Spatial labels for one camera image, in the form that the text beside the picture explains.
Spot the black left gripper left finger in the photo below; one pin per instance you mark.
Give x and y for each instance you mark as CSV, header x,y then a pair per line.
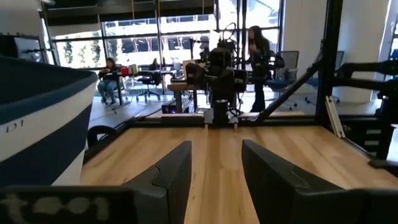
x,y
168,193

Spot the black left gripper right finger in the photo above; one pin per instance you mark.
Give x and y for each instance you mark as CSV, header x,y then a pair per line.
x,y
273,193

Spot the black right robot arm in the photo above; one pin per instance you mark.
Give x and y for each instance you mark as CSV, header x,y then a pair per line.
x,y
220,81

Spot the navy white striped fabric basket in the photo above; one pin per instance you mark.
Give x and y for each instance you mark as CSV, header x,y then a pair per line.
x,y
40,124

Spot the black computer box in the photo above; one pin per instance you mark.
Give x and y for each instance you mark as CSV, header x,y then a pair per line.
x,y
171,109

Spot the white aluminium bar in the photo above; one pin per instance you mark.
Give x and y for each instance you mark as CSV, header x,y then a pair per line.
x,y
334,115

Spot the wooden side desk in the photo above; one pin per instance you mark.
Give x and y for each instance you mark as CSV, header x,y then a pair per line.
x,y
178,87

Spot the black office chair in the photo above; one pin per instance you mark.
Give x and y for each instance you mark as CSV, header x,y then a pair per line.
x,y
149,82

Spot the person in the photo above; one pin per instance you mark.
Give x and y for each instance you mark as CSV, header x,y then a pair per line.
x,y
154,65
107,81
258,62

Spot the red container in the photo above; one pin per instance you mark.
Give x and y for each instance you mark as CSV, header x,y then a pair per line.
x,y
124,71

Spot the grey mesh office chair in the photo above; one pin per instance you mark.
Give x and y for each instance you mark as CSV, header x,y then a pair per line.
x,y
289,62

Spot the dark monitor screen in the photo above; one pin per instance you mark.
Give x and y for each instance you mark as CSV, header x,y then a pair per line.
x,y
28,48

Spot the black bracket stand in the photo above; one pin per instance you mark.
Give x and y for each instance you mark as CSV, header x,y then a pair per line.
x,y
387,124

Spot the black aluminium table frame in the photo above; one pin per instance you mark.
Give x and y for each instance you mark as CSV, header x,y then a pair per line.
x,y
329,62

